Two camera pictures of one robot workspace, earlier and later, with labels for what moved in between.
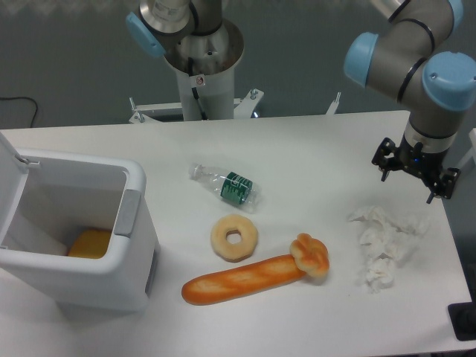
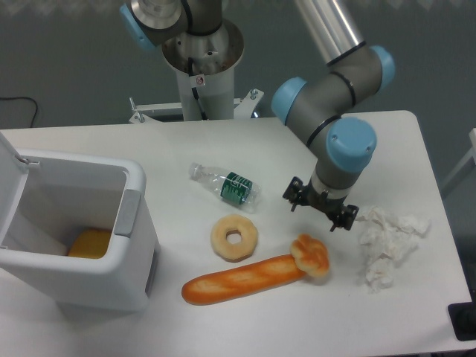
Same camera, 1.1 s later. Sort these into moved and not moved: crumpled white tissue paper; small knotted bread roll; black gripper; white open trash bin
Moved: black gripper
Not moved: white open trash bin; crumpled white tissue paper; small knotted bread roll
